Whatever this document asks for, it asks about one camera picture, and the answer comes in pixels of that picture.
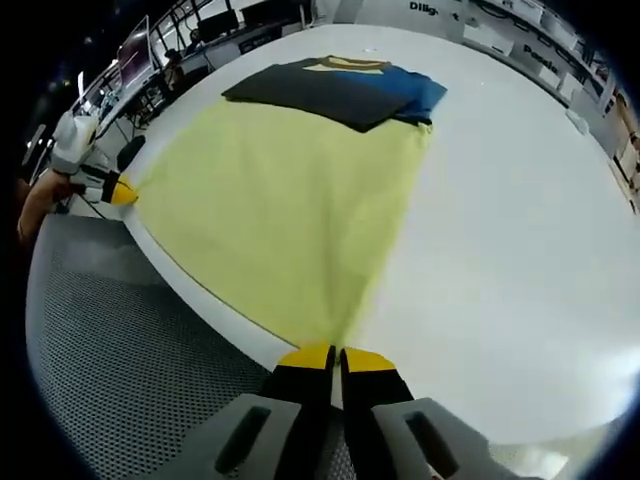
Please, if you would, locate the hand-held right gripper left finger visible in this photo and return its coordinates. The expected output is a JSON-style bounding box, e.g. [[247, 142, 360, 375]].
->
[[169, 342, 337, 480]]

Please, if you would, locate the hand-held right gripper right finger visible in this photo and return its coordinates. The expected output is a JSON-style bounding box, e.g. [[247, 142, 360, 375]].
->
[[339, 347, 511, 480]]

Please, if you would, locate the yellow blue grey garment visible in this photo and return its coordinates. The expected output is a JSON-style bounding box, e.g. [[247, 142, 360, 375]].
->
[[117, 53, 449, 351]]

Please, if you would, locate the person's left hand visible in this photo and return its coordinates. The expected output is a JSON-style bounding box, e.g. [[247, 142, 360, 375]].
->
[[42, 172, 84, 201]]

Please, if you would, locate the black oval pad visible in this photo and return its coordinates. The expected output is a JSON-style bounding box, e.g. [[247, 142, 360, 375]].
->
[[118, 134, 147, 172]]

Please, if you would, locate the large tilted computer monitor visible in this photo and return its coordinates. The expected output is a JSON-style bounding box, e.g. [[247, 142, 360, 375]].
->
[[117, 14, 152, 90]]

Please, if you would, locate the black computer monitor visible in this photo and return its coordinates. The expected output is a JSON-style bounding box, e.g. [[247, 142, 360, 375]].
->
[[196, 10, 241, 34]]

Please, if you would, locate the desk with dark panel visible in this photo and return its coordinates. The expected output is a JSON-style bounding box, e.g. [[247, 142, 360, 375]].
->
[[237, 19, 301, 55]]

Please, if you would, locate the small white crumpled cloth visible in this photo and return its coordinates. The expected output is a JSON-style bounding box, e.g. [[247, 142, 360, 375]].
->
[[564, 108, 592, 135]]

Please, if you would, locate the group of white storage boxes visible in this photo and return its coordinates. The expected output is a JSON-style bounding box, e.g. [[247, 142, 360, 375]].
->
[[462, 0, 609, 109]]

